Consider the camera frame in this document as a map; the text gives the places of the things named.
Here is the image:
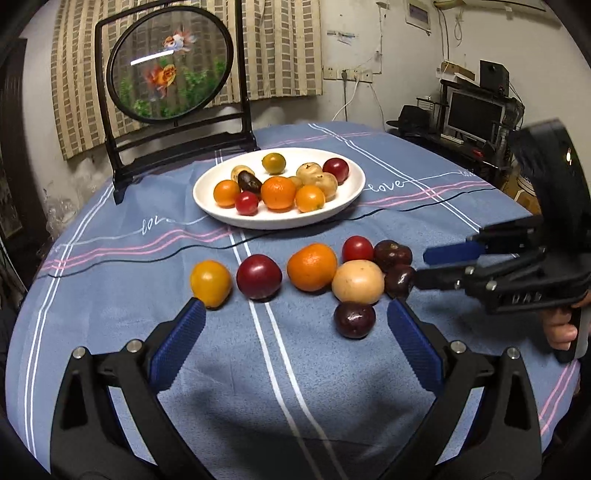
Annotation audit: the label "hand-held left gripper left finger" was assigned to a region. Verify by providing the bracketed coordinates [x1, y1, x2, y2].
[50, 298, 208, 480]

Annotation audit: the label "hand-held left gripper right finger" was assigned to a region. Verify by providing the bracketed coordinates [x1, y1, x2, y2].
[379, 298, 543, 480]

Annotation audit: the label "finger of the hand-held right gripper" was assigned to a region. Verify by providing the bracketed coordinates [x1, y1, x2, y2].
[422, 216, 546, 267]
[413, 264, 478, 292]

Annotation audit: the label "dark purple plum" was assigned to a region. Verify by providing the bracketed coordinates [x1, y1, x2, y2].
[334, 301, 376, 339]
[384, 264, 417, 299]
[373, 240, 413, 272]

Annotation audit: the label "small red plum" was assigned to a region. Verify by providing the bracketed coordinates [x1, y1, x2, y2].
[235, 191, 259, 216]
[342, 235, 375, 264]

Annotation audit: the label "white round plate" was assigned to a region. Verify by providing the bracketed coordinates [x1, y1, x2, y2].
[192, 148, 367, 230]

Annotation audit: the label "person's right hand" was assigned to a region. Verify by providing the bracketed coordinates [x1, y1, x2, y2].
[542, 305, 579, 352]

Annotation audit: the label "large cardboard box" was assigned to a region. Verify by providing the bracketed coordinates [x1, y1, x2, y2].
[501, 166, 543, 217]

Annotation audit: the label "yellow orange round fruit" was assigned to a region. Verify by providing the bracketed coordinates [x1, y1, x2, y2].
[189, 260, 233, 309]

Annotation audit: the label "large tan round fruit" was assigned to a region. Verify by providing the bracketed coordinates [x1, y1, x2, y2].
[331, 260, 385, 305]

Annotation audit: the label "blue striped tablecloth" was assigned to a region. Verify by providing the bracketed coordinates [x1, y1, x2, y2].
[4, 121, 583, 480]

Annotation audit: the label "large dark red plum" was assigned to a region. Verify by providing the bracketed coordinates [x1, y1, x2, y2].
[236, 254, 283, 302]
[322, 157, 350, 185]

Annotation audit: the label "black computer desk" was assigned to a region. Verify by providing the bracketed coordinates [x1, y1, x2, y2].
[387, 78, 527, 186]

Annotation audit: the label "computer monitor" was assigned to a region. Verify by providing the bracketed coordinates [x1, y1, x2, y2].
[445, 89, 507, 142]

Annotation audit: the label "large tangerine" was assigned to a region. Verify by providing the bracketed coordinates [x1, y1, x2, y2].
[286, 243, 339, 292]
[260, 176, 297, 212]

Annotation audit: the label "black speaker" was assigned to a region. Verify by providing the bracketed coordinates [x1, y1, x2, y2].
[479, 60, 510, 96]

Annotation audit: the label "black hat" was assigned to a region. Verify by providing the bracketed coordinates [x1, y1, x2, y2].
[385, 105, 433, 135]

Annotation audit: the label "small cardboard box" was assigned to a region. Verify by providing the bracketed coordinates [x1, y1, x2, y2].
[441, 60, 476, 82]

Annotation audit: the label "dark purple oval fruit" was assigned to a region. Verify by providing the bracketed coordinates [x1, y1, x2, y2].
[238, 171, 264, 195]

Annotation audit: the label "clear plastic sheet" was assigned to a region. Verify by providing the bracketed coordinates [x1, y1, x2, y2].
[44, 157, 116, 241]

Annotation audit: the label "black framed round goldfish screen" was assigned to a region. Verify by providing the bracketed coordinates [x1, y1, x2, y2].
[95, 0, 259, 206]

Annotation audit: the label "white power cable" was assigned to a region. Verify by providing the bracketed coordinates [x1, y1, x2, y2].
[331, 78, 360, 123]

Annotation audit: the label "white wall power outlets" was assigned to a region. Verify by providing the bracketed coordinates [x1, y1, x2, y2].
[323, 66, 374, 84]

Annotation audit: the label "white wall panel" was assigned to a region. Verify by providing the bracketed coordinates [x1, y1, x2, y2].
[405, 0, 433, 34]

